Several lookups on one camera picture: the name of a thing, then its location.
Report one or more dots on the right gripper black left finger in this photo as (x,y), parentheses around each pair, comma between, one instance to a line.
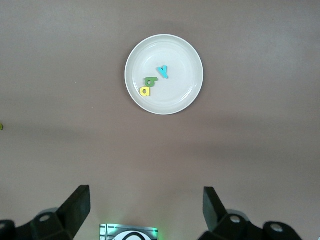
(75,212)

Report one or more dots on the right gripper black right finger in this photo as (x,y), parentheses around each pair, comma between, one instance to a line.
(215,215)

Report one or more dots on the yellow foam letter a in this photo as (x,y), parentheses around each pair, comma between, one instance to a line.
(143,93)

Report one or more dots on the green foam letter b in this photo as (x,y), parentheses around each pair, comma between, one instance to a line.
(147,81)

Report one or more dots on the teal foam letter y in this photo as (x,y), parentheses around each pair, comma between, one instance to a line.
(163,72)

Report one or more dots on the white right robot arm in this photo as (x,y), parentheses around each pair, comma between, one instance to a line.
(131,237)

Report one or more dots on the brown table cover sheet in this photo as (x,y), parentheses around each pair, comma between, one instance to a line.
(50,162)

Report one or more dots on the beige brown round plate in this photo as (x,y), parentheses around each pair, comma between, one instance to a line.
(175,95)

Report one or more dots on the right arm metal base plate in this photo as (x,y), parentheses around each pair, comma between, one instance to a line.
(107,232)

